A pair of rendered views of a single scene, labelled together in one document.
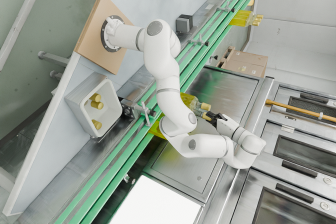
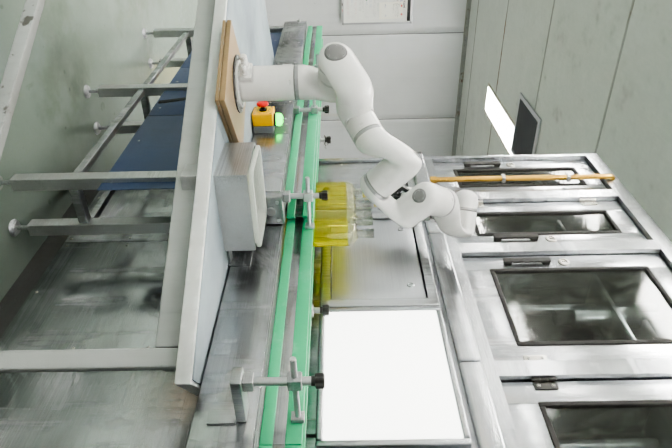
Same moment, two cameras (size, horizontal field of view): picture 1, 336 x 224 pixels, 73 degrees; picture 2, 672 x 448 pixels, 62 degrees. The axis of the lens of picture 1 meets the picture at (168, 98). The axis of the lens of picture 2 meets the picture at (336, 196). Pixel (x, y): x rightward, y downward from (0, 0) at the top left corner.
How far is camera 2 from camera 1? 0.94 m
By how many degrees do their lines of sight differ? 31
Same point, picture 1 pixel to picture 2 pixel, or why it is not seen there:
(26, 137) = not seen: hidden behind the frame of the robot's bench
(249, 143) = (465, 198)
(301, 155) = (508, 226)
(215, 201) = (449, 299)
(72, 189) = (263, 326)
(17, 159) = (34, 394)
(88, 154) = (246, 283)
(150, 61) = (351, 88)
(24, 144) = not seen: hidden behind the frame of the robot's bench
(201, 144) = (431, 188)
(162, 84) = (364, 121)
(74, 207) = (282, 348)
